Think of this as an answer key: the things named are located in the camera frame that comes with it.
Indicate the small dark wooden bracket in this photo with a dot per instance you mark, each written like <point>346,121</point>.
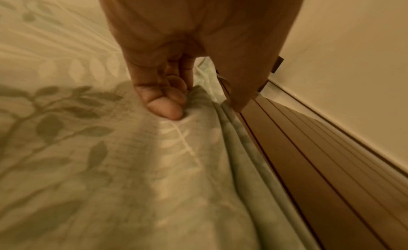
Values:
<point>278,64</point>

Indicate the leaf-patterned green bedsheet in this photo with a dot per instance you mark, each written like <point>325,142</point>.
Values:
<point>105,153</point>

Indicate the brown wooden bed frame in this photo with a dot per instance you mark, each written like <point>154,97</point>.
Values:
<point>318,168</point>

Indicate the person's left hand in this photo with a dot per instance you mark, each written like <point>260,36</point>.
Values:
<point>197,29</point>

